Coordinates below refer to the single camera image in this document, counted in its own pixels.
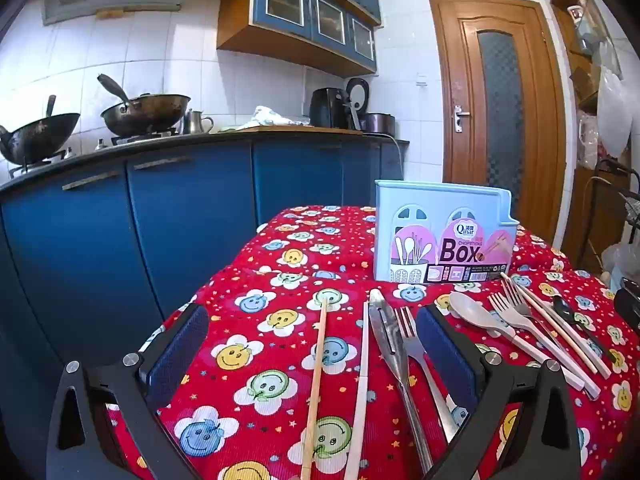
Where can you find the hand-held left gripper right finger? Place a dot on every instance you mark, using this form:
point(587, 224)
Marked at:
point(445, 355)

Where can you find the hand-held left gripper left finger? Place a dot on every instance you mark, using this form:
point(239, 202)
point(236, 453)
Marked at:
point(180, 350)

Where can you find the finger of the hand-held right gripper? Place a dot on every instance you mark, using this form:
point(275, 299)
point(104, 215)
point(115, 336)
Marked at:
point(629, 310)

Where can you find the pale thin chopstick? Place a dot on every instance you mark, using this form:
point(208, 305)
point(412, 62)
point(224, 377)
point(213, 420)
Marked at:
point(362, 375)

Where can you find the tan wooden chopstick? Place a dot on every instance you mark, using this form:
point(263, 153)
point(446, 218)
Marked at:
point(316, 375)

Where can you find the light blue utensil box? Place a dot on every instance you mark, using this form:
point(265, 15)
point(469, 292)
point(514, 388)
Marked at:
point(430, 200)

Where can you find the steel fork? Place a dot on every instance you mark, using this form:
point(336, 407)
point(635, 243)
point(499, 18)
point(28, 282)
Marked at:
point(412, 347)

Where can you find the clear plastic bag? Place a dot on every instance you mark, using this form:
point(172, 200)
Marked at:
point(620, 260)

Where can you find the black spoon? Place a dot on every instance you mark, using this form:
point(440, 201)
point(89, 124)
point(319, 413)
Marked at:
point(562, 306)

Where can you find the wooden shelf unit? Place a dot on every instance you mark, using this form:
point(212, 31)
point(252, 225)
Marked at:
point(580, 200)

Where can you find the red smiley flower tablecloth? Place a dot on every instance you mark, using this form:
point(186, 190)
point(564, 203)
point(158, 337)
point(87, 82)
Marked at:
point(280, 270)

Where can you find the blue kitchen counter cabinet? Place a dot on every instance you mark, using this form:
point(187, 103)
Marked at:
point(190, 210)

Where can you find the black metal cart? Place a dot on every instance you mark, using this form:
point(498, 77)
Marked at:
point(607, 162)

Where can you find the pink food packages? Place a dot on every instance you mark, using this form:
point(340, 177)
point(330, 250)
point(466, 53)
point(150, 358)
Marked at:
point(587, 140)

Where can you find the white plastic bag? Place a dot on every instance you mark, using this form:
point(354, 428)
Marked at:
point(612, 110)

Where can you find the gas stove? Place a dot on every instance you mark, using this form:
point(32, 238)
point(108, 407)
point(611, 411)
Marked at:
point(125, 139)

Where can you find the metal kettle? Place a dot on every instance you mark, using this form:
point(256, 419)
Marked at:
point(194, 122)

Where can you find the cardboard box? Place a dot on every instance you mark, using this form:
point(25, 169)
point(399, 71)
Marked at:
point(584, 82)

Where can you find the dark cooking pot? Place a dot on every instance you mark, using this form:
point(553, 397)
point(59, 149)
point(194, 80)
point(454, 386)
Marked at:
point(377, 122)

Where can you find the white patterned cloth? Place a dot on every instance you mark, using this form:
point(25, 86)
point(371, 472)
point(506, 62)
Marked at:
point(267, 116)

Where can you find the black wok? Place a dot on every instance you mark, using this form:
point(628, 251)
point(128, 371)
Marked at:
point(40, 135)

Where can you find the black air fryer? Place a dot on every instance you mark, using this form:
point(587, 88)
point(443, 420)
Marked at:
point(325, 107)

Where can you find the brown wooden door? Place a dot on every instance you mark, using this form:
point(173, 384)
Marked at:
point(460, 60)

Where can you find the red and white mug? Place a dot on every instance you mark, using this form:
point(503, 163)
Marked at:
point(576, 12)

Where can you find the blue wall cabinet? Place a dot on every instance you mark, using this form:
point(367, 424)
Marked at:
point(290, 5)

